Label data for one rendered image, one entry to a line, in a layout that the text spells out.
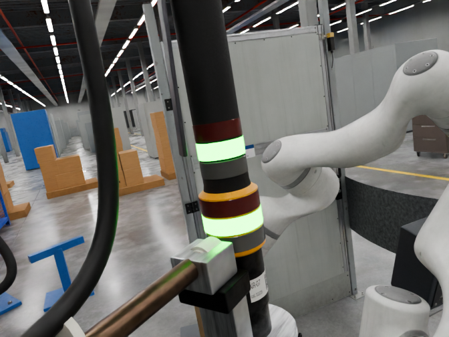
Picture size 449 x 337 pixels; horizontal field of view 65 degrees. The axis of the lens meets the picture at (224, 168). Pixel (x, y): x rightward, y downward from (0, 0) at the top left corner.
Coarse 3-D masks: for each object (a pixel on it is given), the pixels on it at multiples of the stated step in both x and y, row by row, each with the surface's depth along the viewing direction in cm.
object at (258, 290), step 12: (240, 264) 25; (252, 264) 25; (252, 276) 25; (264, 276) 26; (252, 288) 25; (264, 288) 26; (252, 300) 25; (264, 300) 26; (252, 312) 25; (264, 312) 26; (252, 324) 26; (264, 324) 26; (264, 336) 26
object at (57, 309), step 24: (72, 0) 15; (96, 48) 16; (96, 72) 16; (96, 96) 16; (96, 120) 16; (96, 144) 16; (96, 240) 16; (96, 264) 16; (72, 288) 15; (48, 312) 14; (72, 312) 15; (24, 336) 13; (48, 336) 14; (72, 336) 14
